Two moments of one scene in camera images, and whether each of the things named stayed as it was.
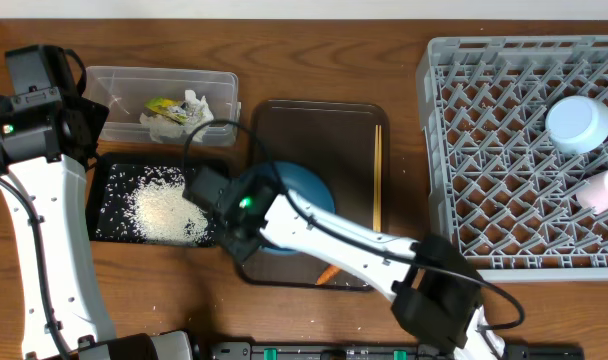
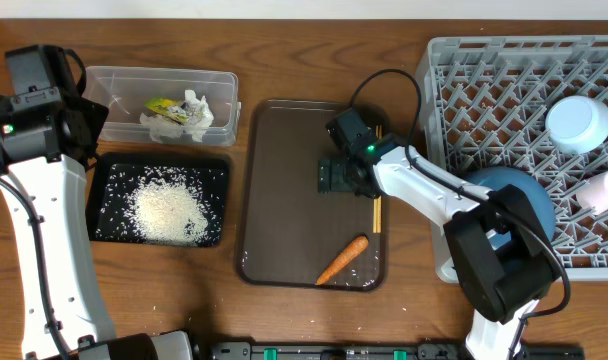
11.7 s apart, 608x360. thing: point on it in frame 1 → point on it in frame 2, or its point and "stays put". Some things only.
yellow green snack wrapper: (167, 108) stays put
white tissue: (197, 113) stays put
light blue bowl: (578, 124) stays put
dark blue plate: (299, 182) → (492, 178)
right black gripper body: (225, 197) → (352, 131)
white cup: (602, 191) stays put
